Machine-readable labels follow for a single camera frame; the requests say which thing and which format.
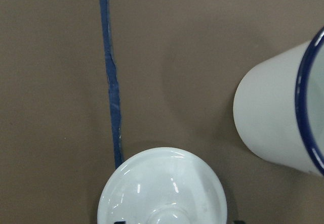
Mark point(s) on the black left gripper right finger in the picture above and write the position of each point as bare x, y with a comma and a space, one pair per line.
238, 222

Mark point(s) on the white enamel mug lid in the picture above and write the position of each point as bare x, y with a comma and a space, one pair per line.
163, 185

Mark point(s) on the white enamel mug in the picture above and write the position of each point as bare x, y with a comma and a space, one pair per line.
278, 108

